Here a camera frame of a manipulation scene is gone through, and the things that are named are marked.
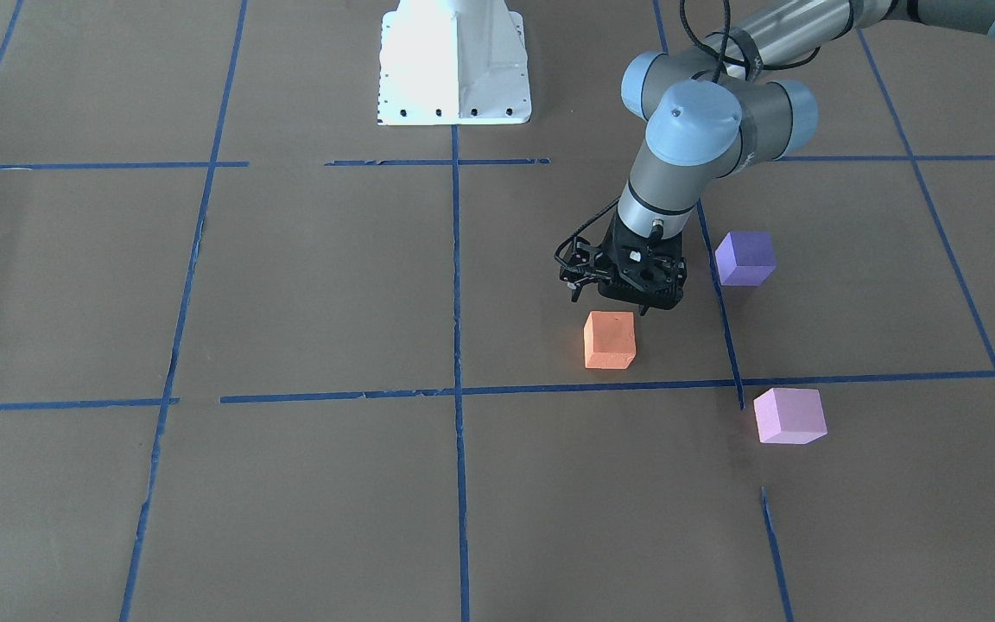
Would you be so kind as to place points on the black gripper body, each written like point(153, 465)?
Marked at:
point(581, 266)

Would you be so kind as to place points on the orange foam cube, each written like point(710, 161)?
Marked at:
point(609, 340)

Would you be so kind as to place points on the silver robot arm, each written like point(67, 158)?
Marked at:
point(708, 117)

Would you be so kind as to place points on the purple foam cube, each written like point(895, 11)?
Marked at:
point(745, 258)

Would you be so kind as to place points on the pink foam cube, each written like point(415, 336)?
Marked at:
point(786, 415)

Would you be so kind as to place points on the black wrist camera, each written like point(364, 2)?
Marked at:
point(579, 266)

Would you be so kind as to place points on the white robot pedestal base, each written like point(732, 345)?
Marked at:
point(453, 63)

